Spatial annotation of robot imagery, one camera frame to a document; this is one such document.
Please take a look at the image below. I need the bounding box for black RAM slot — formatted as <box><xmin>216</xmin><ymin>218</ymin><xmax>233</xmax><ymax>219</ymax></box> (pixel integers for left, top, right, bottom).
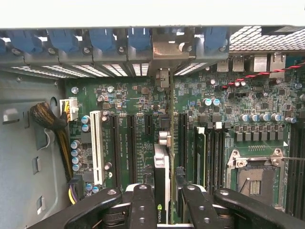
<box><xmin>205</xmin><ymin>123</ymin><xmax>214</xmax><ymax>191</ymax></box>
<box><xmin>218</xmin><ymin>122</ymin><xmax>231</xmax><ymax>190</ymax></box>
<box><xmin>212</xmin><ymin>122</ymin><xmax>223</xmax><ymax>191</ymax></box>

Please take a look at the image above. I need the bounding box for CPU socket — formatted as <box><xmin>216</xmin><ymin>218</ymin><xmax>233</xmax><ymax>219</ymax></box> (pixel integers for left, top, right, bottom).
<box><xmin>226</xmin><ymin>148</ymin><xmax>285</xmax><ymax>208</ymax></box>

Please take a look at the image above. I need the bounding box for white expansion slot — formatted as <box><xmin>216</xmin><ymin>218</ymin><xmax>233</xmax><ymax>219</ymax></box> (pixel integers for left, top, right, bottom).
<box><xmin>90</xmin><ymin>111</ymin><xmax>105</xmax><ymax>186</ymax></box>

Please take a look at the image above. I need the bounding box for short black expansion slot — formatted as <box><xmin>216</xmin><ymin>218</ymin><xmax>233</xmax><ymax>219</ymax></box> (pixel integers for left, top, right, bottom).
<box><xmin>144</xmin><ymin>114</ymin><xmax>153</xmax><ymax>135</ymax></box>

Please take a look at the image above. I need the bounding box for thin locking lever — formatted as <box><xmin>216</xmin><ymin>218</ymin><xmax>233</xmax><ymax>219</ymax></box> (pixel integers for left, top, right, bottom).
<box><xmin>271</xmin><ymin>156</ymin><xmax>305</xmax><ymax>162</ymax></box>

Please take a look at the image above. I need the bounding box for green motherboard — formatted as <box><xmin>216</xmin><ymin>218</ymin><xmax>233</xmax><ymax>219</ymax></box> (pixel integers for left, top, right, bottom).
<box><xmin>63</xmin><ymin>53</ymin><xmax>305</xmax><ymax>229</ymax></box>

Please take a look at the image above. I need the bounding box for white power connector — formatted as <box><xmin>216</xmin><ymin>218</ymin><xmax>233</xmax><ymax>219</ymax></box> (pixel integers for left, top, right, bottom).
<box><xmin>59</xmin><ymin>97</ymin><xmax>79</xmax><ymax>123</ymax></box>

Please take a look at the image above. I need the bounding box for open PC case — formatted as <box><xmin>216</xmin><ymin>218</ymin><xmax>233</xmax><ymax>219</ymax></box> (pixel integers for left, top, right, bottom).
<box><xmin>0</xmin><ymin>23</ymin><xmax>305</xmax><ymax>229</ymax></box>

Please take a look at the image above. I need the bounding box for purple yellow wire bundle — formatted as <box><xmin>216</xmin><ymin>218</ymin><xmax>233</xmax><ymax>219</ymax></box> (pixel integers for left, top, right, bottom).
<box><xmin>68</xmin><ymin>176</ymin><xmax>84</xmax><ymax>206</ymax></box>

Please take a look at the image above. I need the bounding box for black braided wire bundle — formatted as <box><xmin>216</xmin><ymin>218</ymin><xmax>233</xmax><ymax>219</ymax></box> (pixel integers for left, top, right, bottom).
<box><xmin>30</xmin><ymin>102</ymin><xmax>74</xmax><ymax>182</ymax></box>

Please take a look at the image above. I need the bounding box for red black twisted wire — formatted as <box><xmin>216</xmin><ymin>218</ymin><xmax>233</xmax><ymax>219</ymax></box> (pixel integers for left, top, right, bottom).
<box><xmin>224</xmin><ymin>62</ymin><xmax>305</xmax><ymax>88</ymax></box>

